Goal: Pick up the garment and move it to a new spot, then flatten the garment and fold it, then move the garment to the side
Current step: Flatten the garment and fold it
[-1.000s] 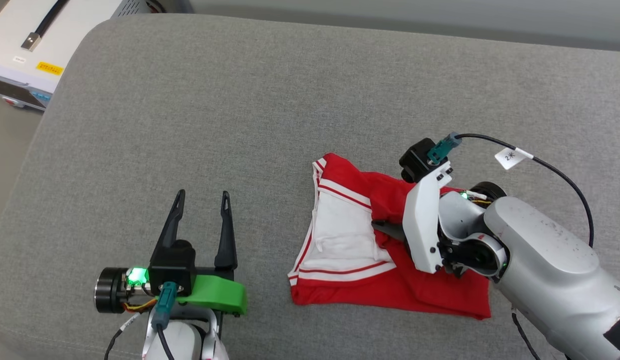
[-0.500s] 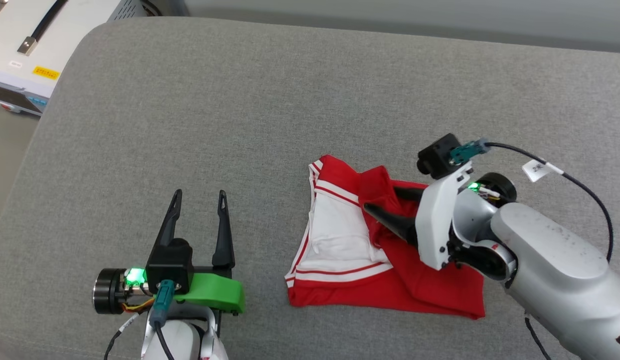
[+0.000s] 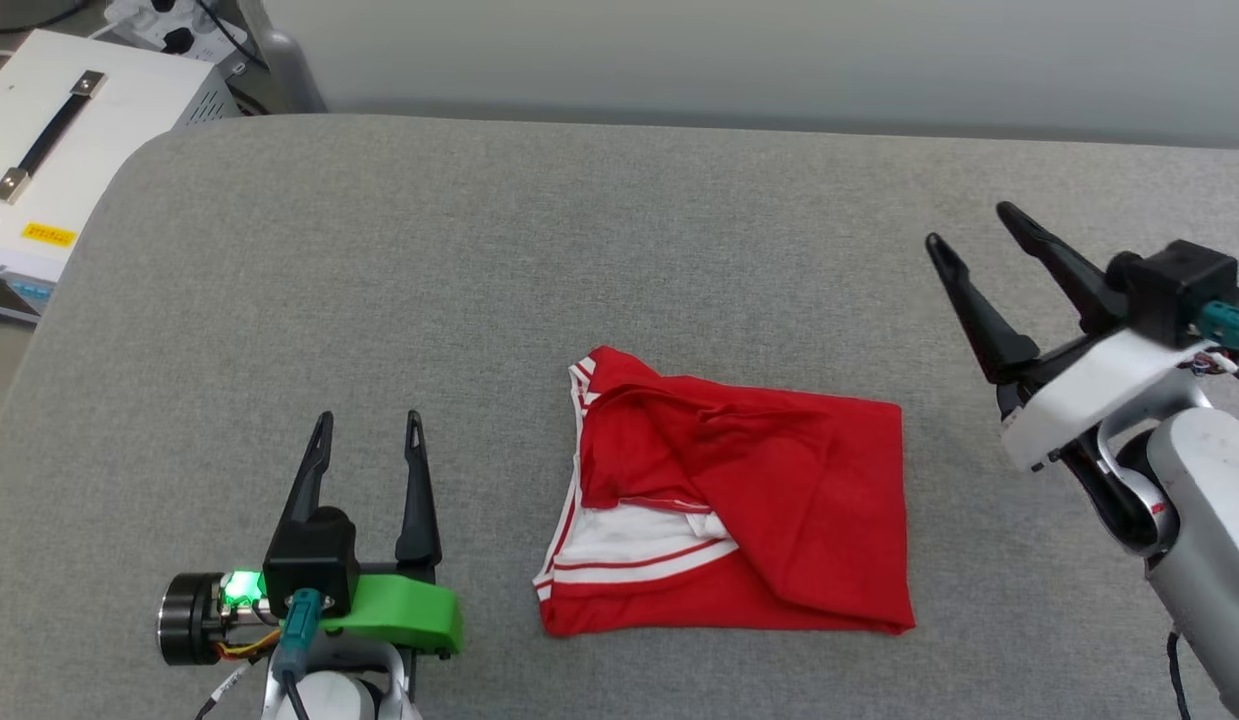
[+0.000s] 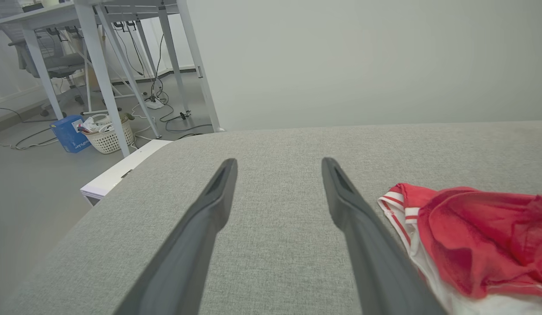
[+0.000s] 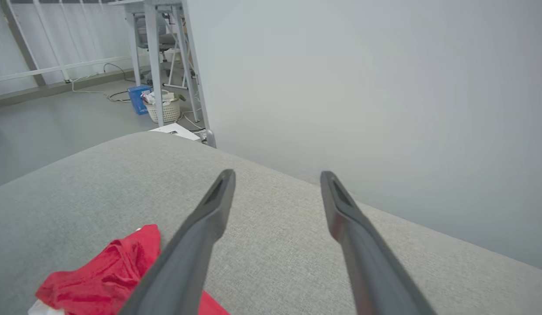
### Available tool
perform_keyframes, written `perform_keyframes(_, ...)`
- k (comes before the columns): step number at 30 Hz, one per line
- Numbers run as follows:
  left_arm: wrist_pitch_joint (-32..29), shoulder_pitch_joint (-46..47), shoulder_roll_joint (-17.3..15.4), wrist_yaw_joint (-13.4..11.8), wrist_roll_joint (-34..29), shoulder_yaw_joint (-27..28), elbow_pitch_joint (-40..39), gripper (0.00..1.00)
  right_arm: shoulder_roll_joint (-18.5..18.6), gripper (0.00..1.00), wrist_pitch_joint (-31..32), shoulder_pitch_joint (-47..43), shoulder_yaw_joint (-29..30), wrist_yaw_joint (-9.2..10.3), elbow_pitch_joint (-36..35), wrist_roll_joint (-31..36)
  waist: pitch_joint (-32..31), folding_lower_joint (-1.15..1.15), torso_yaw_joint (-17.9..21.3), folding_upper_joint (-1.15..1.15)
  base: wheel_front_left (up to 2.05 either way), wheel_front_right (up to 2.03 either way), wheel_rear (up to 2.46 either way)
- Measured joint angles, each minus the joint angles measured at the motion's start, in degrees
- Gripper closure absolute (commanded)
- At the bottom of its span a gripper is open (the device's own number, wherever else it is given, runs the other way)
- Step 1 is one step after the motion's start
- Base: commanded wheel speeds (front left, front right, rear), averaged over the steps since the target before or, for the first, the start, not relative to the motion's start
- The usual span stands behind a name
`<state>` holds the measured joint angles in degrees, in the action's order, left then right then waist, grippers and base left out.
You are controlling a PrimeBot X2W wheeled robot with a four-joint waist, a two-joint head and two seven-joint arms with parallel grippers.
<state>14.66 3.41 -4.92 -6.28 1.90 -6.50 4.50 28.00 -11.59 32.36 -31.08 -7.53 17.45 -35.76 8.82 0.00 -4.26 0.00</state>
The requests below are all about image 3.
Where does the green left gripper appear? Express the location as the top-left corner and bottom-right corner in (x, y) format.
(279, 410), (466, 661)

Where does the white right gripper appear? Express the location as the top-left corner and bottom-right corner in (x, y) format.
(925, 201), (1215, 473)

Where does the red white garment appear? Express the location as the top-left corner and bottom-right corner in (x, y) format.
(532, 345), (917, 639)

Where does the grey fabric sofa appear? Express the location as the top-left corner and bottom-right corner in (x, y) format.
(0, 113), (1239, 720)

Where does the white appliance box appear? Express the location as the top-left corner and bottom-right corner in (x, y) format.
(0, 28), (242, 326)

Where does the white power strip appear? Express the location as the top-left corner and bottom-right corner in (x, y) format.
(104, 0), (256, 73)

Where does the orange yellow wire bundle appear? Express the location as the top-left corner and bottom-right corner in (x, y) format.
(214, 630), (282, 664)

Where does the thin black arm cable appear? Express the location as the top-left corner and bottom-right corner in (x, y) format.
(1165, 628), (1194, 720)

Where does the grey metal frame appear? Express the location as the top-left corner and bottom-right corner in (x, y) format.
(237, 0), (328, 114)

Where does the black handle with metal ends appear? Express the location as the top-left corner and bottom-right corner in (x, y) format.
(0, 70), (108, 206)

